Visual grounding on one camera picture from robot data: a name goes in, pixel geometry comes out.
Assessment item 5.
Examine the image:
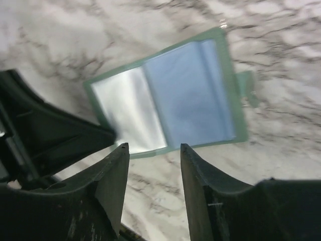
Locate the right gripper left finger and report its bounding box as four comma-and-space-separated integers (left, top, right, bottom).
1, 143, 129, 240

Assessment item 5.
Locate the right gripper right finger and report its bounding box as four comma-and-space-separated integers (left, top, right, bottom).
181, 144, 320, 240

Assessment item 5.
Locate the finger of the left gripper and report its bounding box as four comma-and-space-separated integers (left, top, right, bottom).
1, 70, 115, 186

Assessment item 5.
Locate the green card holder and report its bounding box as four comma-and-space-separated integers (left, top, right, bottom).
84, 27, 259, 159

